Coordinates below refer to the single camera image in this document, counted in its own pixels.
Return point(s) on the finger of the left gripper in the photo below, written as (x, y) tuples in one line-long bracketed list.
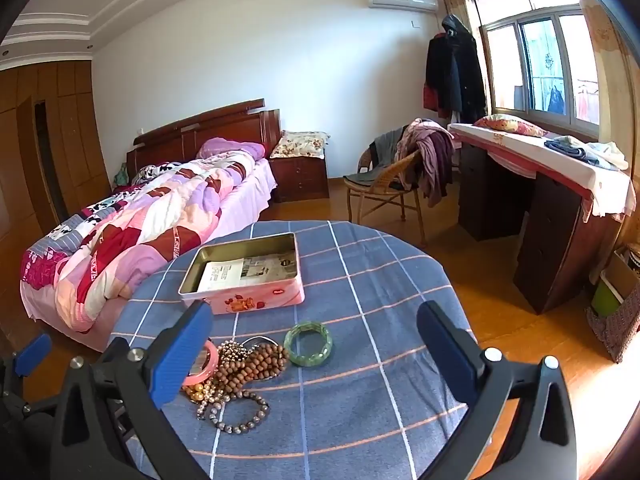
[(32, 355)]

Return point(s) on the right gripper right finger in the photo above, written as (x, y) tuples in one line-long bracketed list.
[(540, 443)]

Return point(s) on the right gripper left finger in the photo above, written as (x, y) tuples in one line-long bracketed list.
[(120, 397)]

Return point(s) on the pink bangle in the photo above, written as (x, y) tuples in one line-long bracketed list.
[(204, 366)]

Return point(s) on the silver bangle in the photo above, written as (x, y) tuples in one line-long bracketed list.
[(250, 344)]

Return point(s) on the green storage box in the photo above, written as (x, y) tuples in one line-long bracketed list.
[(606, 299)]

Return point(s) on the wooden wardrobe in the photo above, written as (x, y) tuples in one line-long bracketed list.
[(51, 159)]

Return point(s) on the pink cookie tin box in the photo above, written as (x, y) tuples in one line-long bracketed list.
[(278, 294)]

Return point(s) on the bed with pink quilt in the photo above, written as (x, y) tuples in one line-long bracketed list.
[(203, 177)]

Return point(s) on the dark wooden desk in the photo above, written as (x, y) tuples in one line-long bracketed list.
[(564, 211)]

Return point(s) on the folded clothes on desk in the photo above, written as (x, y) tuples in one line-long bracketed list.
[(603, 155)]

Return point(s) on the wooden nightstand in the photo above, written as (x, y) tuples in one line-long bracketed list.
[(299, 178)]

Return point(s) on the wicker chair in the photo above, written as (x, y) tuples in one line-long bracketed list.
[(371, 189)]

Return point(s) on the clothes draped on chair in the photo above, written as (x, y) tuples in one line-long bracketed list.
[(435, 144)]

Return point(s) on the floral pillow on desk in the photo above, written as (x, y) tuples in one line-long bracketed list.
[(510, 124)]

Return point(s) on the hanging dark coats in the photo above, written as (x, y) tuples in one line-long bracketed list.
[(453, 83)]

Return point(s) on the window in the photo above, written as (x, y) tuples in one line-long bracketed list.
[(541, 63)]

